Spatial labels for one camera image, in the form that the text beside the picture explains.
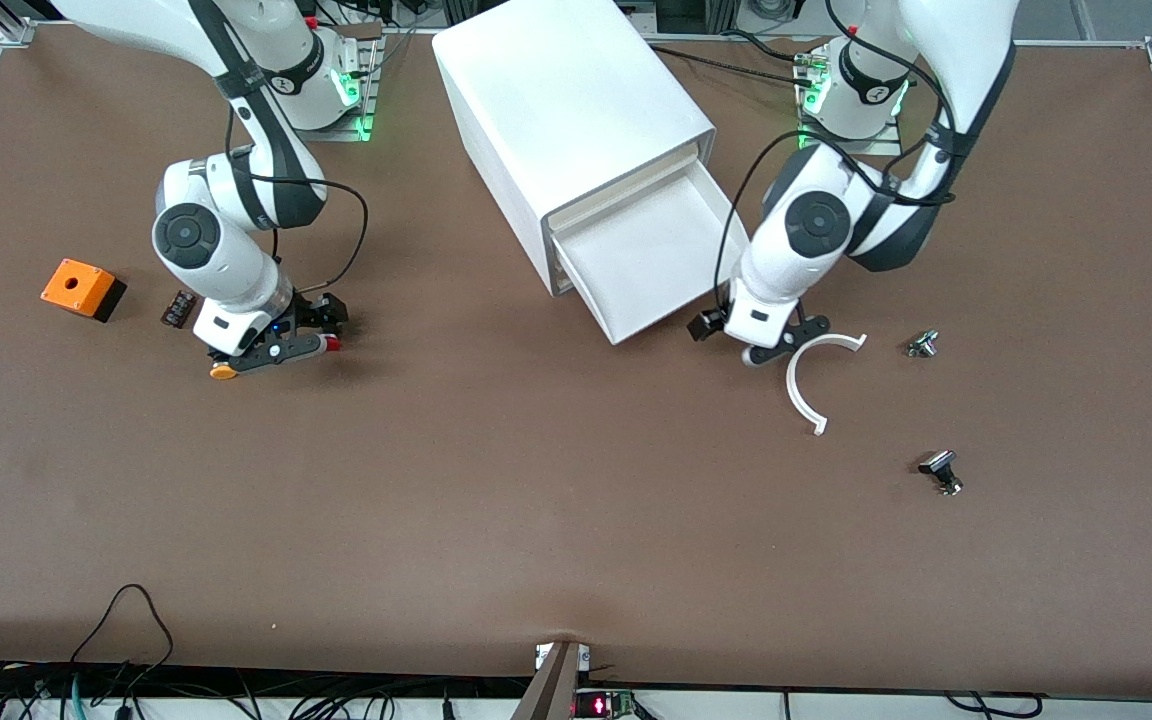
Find white drawer cabinet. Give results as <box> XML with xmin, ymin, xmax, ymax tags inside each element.
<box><xmin>431</xmin><ymin>0</ymin><xmax>717</xmax><ymax>298</ymax></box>

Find circuit board with red display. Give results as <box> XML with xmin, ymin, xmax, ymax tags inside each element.
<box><xmin>574</xmin><ymin>688</ymin><xmax>637</xmax><ymax>719</ymax></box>

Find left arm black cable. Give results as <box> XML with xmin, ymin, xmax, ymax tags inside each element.
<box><xmin>714</xmin><ymin>0</ymin><xmax>959</xmax><ymax>313</ymax></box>

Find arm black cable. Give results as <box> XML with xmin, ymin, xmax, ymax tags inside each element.
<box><xmin>226</xmin><ymin>100</ymin><xmax>371</xmax><ymax>297</ymax></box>
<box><xmin>714</xmin><ymin>0</ymin><xmax>959</xmax><ymax>313</ymax></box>

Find white C-shaped plastic ring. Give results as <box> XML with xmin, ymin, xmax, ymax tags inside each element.
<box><xmin>785</xmin><ymin>332</ymin><xmax>869</xmax><ymax>437</ymax></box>

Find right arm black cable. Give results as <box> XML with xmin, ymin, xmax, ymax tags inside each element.
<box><xmin>226</xmin><ymin>100</ymin><xmax>371</xmax><ymax>297</ymax></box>

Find orange button enclosure box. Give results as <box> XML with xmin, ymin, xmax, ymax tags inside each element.
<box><xmin>40</xmin><ymin>258</ymin><xmax>128</xmax><ymax>324</ymax></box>

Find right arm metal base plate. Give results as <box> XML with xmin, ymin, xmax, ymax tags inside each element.
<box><xmin>268</xmin><ymin>30</ymin><xmax>382</xmax><ymax>143</ymax></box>

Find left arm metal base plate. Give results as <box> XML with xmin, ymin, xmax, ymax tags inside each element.
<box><xmin>796</xmin><ymin>50</ymin><xmax>905</xmax><ymax>157</ymax></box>

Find black knob switch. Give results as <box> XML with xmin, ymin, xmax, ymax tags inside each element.
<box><xmin>917</xmin><ymin>450</ymin><xmax>965</xmax><ymax>498</ymax></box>

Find long black cable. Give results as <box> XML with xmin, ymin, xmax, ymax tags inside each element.
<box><xmin>648</xmin><ymin>44</ymin><xmax>817</xmax><ymax>87</ymax></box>

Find looped thin black cable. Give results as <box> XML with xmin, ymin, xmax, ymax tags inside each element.
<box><xmin>66</xmin><ymin>583</ymin><xmax>177</xmax><ymax>691</ymax></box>

